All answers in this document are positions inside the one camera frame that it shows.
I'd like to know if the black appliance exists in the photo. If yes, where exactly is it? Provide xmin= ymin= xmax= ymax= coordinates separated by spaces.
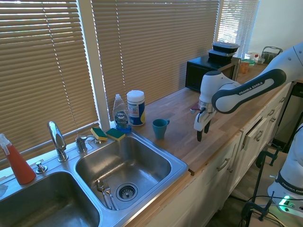
xmin=275 ymin=81 xmax=303 ymax=152

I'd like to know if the black metal clamp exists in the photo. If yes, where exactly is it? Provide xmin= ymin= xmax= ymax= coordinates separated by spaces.
xmin=241 ymin=191 xmax=276 ymax=222
xmin=255 ymin=146 xmax=283 ymax=169

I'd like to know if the white kitchen cabinet unit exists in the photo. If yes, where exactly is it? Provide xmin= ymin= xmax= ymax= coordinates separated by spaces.
xmin=132 ymin=82 xmax=294 ymax=227

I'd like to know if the dark wire basket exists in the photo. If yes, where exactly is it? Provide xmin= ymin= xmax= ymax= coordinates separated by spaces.
xmin=261 ymin=46 xmax=283 ymax=65

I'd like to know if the chrome kitchen faucet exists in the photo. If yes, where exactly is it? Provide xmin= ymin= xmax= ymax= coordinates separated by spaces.
xmin=47 ymin=121 xmax=69 ymax=163

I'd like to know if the white-handled metal spoon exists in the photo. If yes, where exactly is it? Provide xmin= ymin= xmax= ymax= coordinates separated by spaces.
xmin=95 ymin=179 xmax=113 ymax=210

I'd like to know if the chrome side sprayer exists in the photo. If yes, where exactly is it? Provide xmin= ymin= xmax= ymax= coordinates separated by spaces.
xmin=75 ymin=134 xmax=102 ymax=153

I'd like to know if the yellow green sponge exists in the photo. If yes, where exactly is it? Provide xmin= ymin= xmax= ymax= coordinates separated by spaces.
xmin=105 ymin=128 xmax=126 ymax=143
xmin=90 ymin=127 xmax=108 ymax=142

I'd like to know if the teal ceramic mug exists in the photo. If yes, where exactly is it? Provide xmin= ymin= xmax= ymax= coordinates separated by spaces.
xmin=152 ymin=118 xmax=170 ymax=140

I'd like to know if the black microwave oven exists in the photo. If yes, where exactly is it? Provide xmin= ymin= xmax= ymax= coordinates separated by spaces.
xmin=185 ymin=55 xmax=242 ymax=93

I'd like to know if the red spray bottle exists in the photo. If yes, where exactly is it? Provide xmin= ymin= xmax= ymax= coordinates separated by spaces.
xmin=0 ymin=133 xmax=37 ymax=185

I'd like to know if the metal sink drain strainer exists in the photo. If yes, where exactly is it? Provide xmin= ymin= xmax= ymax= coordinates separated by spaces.
xmin=115 ymin=182 xmax=139 ymax=202

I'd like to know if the black plastic food container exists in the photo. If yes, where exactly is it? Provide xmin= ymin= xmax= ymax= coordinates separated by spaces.
xmin=212 ymin=42 xmax=240 ymax=54
xmin=208 ymin=49 xmax=235 ymax=63

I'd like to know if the small chrome sink knob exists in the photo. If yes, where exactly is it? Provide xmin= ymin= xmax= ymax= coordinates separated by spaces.
xmin=35 ymin=161 xmax=48 ymax=175

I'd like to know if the white wipes canister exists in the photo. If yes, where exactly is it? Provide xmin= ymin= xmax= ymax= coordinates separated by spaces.
xmin=126 ymin=89 xmax=146 ymax=127

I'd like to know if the narrow white window blind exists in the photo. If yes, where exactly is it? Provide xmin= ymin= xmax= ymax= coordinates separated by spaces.
xmin=217 ymin=0 xmax=260 ymax=60

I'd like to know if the wide tan window blind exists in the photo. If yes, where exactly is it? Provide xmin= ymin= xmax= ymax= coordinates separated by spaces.
xmin=90 ymin=0 xmax=221 ymax=115
xmin=0 ymin=0 xmax=100 ymax=170

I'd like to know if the orange tub with green lid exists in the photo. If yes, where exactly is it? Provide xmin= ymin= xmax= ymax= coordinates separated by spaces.
xmin=239 ymin=60 xmax=252 ymax=74

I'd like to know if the blue dish soap bottle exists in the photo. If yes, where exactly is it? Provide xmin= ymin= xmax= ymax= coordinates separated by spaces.
xmin=112 ymin=93 xmax=132 ymax=134

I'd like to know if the stainless steel double sink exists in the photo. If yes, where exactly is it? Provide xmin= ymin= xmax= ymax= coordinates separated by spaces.
xmin=0 ymin=131 xmax=189 ymax=227

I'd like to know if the clear plastic container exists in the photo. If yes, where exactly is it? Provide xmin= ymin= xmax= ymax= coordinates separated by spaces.
xmin=244 ymin=51 xmax=260 ymax=65

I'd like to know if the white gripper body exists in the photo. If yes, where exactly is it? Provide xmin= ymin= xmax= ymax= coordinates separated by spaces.
xmin=193 ymin=110 xmax=217 ymax=132

